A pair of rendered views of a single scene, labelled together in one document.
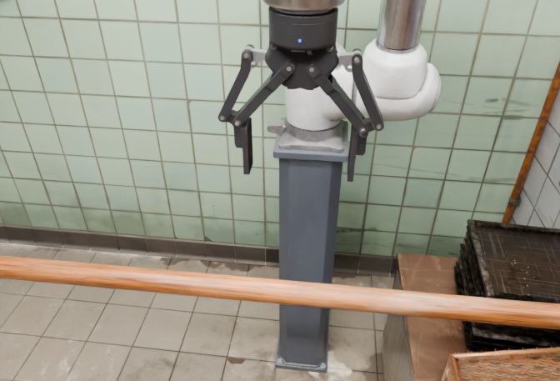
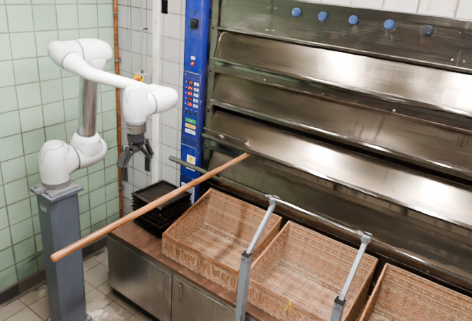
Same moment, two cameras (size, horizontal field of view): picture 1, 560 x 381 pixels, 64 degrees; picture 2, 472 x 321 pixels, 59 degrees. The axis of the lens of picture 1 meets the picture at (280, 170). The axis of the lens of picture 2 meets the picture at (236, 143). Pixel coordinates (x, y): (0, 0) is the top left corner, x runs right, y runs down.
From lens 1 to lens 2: 156 cm
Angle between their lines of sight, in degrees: 56
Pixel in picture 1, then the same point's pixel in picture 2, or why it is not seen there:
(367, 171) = not seen: hidden behind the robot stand
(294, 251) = not seen: hidden behind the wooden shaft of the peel
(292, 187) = (60, 215)
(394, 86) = (95, 149)
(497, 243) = (146, 195)
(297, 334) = (73, 305)
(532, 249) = (157, 191)
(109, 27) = not seen: outside the picture
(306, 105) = (60, 171)
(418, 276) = (121, 230)
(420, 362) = (149, 251)
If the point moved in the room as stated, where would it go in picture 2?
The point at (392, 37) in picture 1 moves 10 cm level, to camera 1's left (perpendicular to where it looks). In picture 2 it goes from (89, 131) to (75, 136)
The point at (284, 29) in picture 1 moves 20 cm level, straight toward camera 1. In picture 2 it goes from (138, 138) to (175, 150)
